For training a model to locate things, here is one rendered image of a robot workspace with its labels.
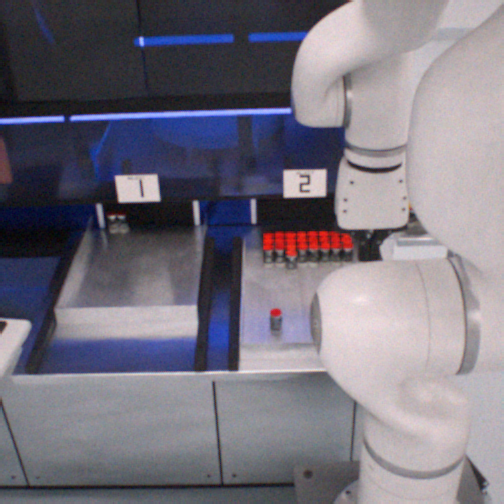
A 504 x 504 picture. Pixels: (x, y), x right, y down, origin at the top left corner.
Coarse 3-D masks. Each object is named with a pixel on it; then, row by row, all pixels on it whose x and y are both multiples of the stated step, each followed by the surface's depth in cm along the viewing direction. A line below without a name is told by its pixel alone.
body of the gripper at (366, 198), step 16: (352, 176) 93; (368, 176) 93; (384, 176) 93; (400, 176) 93; (336, 192) 98; (352, 192) 95; (368, 192) 94; (384, 192) 94; (400, 192) 95; (336, 208) 100; (352, 208) 96; (368, 208) 96; (384, 208) 96; (400, 208) 96; (352, 224) 97; (368, 224) 97; (384, 224) 98; (400, 224) 98
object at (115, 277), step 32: (96, 256) 145; (128, 256) 145; (160, 256) 144; (192, 256) 144; (64, 288) 130; (96, 288) 135; (128, 288) 135; (160, 288) 135; (192, 288) 134; (64, 320) 126; (96, 320) 126; (128, 320) 126; (160, 320) 126; (192, 320) 126
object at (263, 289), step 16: (256, 256) 143; (256, 272) 138; (272, 272) 138; (304, 272) 138; (320, 272) 137; (256, 288) 134; (272, 288) 133; (288, 288) 133; (304, 288) 133; (256, 304) 129; (272, 304) 129; (288, 304) 129; (304, 304) 129; (240, 320) 120; (256, 320) 125; (288, 320) 125; (304, 320) 125; (240, 336) 117; (256, 336) 122; (272, 336) 121; (288, 336) 121; (304, 336) 121; (240, 352) 116; (256, 352) 116; (272, 352) 116; (288, 352) 116; (304, 352) 116
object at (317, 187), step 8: (288, 176) 139; (296, 176) 139; (312, 176) 139; (320, 176) 139; (288, 184) 140; (296, 184) 140; (312, 184) 140; (320, 184) 140; (288, 192) 141; (296, 192) 141; (312, 192) 141; (320, 192) 141
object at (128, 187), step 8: (120, 176) 139; (128, 176) 139; (136, 176) 139; (144, 176) 139; (152, 176) 139; (120, 184) 140; (128, 184) 140; (136, 184) 140; (144, 184) 140; (152, 184) 140; (120, 192) 141; (128, 192) 141; (136, 192) 141; (144, 192) 141; (152, 192) 141; (120, 200) 142; (128, 200) 142; (136, 200) 142; (144, 200) 142; (152, 200) 142
